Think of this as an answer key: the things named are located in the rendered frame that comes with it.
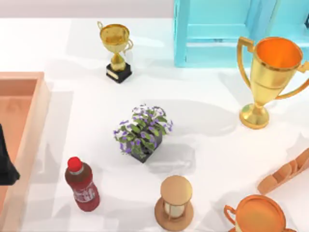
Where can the purple flower plant black pot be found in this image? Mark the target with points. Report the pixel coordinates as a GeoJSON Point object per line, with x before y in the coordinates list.
{"type": "Point", "coordinates": [143, 135]}

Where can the small gold trophy black base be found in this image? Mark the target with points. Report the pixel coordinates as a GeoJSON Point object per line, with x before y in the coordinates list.
{"type": "Point", "coordinates": [116, 43]}

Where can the wooden hourglass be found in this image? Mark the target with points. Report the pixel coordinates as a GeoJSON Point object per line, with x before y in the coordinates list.
{"type": "Point", "coordinates": [175, 200]}

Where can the light blue rack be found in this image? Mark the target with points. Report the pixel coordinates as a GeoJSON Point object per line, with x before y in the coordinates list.
{"type": "Point", "coordinates": [205, 31]}

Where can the red bottle with red cap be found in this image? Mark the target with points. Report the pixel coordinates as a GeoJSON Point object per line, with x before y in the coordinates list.
{"type": "Point", "coordinates": [83, 188]}

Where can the large gold trophy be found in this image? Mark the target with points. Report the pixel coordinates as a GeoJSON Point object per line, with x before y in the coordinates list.
{"type": "Point", "coordinates": [270, 77]}

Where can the shallow salmon-coloured box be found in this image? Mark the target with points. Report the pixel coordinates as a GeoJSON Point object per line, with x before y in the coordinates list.
{"type": "Point", "coordinates": [29, 116]}

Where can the copper trophy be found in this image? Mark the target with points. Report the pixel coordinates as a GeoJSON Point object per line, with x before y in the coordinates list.
{"type": "Point", "coordinates": [259, 215]}

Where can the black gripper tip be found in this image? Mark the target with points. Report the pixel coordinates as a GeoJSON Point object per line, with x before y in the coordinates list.
{"type": "Point", "coordinates": [6, 166]}

